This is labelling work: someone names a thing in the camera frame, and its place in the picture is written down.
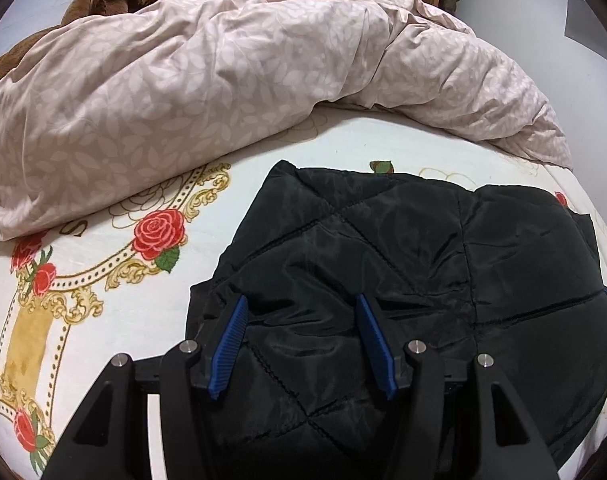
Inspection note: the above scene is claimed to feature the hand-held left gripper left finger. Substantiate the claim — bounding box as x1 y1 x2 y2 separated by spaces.
42 294 250 480

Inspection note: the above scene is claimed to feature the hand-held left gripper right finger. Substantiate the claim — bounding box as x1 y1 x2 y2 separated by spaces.
356 292 560 480

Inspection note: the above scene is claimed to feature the black quilted jacket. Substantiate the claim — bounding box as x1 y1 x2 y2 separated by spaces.
186 159 607 468

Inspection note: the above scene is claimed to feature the rose-print bed sheet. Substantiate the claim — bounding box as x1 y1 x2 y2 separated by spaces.
0 102 607 478

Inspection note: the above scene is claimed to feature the pink leaf-print duvet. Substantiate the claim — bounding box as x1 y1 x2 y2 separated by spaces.
0 0 575 242

